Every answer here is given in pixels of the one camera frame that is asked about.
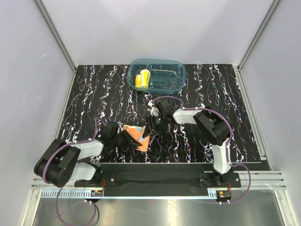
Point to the yellow patterned towel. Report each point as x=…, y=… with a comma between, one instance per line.
x=142, y=79

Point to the aluminium front rail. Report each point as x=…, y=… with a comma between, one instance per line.
x=241, y=181

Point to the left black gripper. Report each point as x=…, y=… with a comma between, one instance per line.
x=130, y=143

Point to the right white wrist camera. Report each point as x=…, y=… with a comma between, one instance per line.
x=153, y=109

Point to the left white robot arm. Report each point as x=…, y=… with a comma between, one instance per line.
x=61, y=162

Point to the orange dotted towel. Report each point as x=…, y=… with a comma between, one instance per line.
x=137, y=134

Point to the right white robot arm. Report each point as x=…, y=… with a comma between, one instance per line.
x=216, y=129

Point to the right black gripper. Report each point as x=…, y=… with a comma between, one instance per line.
x=148, y=130

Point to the teal plastic basin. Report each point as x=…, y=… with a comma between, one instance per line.
x=166, y=77

